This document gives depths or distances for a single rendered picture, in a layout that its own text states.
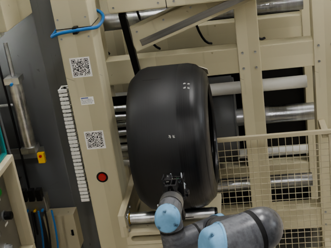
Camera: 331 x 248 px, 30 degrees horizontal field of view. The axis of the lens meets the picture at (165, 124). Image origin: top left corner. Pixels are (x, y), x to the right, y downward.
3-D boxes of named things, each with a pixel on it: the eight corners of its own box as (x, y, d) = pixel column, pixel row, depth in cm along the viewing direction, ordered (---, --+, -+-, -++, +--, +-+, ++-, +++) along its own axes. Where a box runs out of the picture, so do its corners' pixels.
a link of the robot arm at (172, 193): (183, 217, 192) (157, 218, 193) (184, 210, 196) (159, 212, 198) (181, 194, 190) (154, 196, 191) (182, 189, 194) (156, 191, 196)
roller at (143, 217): (129, 220, 243) (127, 226, 239) (127, 210, 242) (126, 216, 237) (218, 215, 238) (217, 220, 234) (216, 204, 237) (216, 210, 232)
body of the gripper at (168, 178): (184, 171, 205) (182, 185, 194) (187, 196, 208) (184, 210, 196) (162, 173, 206) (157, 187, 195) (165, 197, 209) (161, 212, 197)
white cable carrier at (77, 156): (81, 201, 247) (57, 90, 229) (83, 195, 252) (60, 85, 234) (92, 201, 246) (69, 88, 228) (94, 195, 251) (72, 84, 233)
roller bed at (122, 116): (111, 169, 283) (99, 108, 272) (116, 155, 297) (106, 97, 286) (153, 165, 280) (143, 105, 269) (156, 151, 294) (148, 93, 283)
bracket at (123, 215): (121, 237, 237) (116, 216, 233) (136, 187, 274) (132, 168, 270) (129, 237, 237) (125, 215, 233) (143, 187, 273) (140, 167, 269)
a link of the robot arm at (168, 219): (156, 237, 183) (150, 211, 181) (160, 222, 193) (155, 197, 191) (182, 234, 182) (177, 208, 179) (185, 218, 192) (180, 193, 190)
